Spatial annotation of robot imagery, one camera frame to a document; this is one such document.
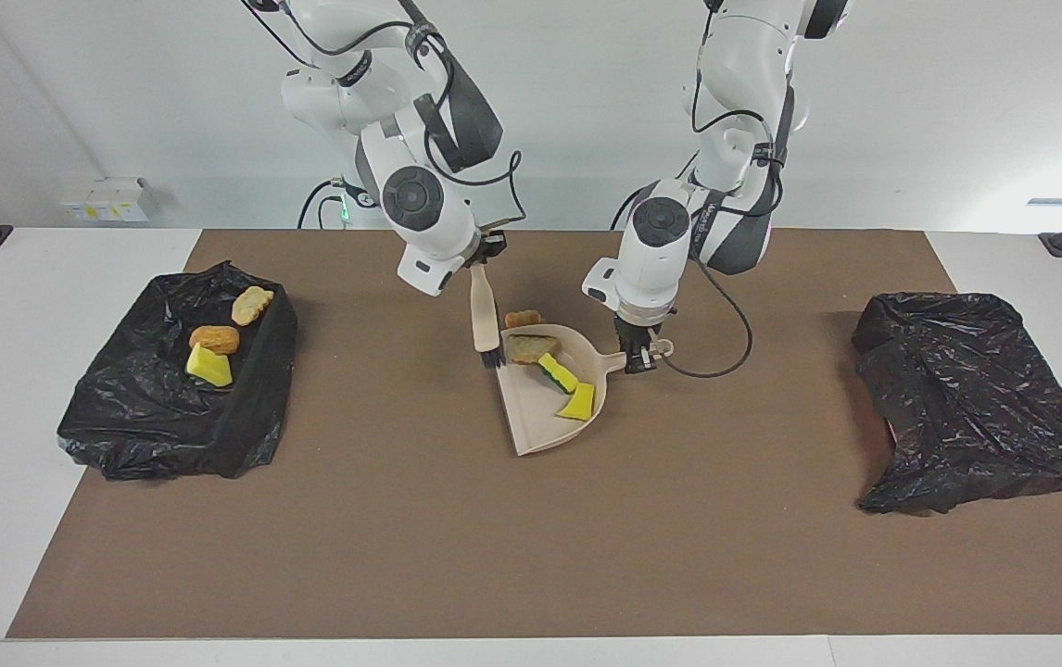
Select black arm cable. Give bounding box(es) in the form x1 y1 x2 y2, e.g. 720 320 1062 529
659 0 796 379
239 0 528 233

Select ridged tan bread slice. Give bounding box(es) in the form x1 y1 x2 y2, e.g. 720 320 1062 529
232 286 276 327

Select yellow sponge wedge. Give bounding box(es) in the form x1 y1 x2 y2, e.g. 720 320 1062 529
555 381 597 422

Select brown table mat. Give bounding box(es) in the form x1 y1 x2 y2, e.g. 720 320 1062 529
6 229 1062 640

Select black right base cable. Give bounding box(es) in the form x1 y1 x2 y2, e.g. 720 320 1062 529
297 179 347 230

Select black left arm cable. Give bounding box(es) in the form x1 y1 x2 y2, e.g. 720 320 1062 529
659 0 796 379

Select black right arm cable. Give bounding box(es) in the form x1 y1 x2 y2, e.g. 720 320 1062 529
239 0 528 233

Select notched yellow sponge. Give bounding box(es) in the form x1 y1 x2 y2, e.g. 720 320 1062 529
185 344 234 388

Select white wall socket box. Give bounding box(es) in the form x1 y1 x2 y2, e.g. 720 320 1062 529
61 178 150 223

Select brown bread roll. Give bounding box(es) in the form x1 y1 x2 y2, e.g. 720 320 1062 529
189 325 241 357

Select beige hand brush black bristles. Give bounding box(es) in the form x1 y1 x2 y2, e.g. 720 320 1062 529
469 264 506 371

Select black trash bag bin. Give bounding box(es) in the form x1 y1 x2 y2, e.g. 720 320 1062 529
851 292 1062 515
57 260 298 481

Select black left base cable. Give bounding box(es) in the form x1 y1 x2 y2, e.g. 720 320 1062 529
610 183 657 231

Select pale bread chunk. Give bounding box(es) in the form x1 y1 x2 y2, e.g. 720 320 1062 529
505 334 562 365

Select yellow sponge with green pad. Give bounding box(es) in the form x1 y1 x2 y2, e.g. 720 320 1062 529
537 352 580 395

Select black base cable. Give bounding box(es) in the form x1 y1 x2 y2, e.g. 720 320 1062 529
610 183 657 231
297 179 347 230

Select beige plastic dustpan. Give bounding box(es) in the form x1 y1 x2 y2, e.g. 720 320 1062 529
499 324 675 457

